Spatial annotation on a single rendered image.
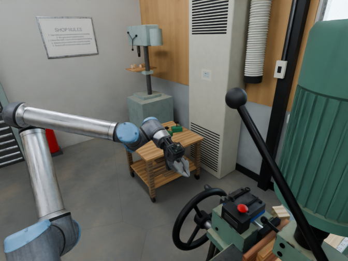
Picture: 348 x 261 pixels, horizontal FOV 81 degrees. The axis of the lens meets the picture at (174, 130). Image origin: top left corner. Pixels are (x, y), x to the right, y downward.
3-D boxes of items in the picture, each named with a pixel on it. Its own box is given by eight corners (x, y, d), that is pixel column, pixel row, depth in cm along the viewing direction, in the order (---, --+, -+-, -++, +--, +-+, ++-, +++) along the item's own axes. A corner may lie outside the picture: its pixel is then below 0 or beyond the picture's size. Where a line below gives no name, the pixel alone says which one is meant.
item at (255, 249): (281, 235, 65) (286, 218, 61) (285, 238, 64) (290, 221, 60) (239, 273, 55) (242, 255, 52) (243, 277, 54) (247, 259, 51)
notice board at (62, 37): (98, 54, 288) (91, 16, 268) (98, 54, 287) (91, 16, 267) (47, 58, 254) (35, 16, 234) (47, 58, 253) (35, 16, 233)
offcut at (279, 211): (277, 223, 69) (279, 217, 67) (270, 213, 73) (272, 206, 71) (288, 222, 69) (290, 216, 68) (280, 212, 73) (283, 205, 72)
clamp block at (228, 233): (238, 208, 79) (241, 191, 75) (270, 234, 69) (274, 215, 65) (209, 228, 72) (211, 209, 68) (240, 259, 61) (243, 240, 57)
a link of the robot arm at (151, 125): (143, 131, 114) (158, 121, 115) (154, 146, 107) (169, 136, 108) (137, 121, 106) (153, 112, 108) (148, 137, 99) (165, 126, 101)
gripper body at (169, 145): (172, 155, 89) (159, 137, 96) (170, 167, 95) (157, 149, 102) (186, 149, 93) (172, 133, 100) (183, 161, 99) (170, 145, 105)
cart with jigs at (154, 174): (173, 157, 269) (171, 112, 241) (202, 179, 227) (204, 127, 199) (127, 176, 236) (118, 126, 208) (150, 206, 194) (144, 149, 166)
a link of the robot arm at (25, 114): (-8, 93, 90) (140, 120, 88) (13, 103, 102) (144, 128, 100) (-19, 117, 87) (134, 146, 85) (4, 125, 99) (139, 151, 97)
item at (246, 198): (240, 194, 73) (242, 182, 71) (267, 214, 65) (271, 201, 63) (213, 211, 67) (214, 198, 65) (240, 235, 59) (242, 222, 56)
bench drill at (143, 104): (156, 130, 343) (147, 26, 274) (179, 144, 299) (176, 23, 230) (130, 139, 317) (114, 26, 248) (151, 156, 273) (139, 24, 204)
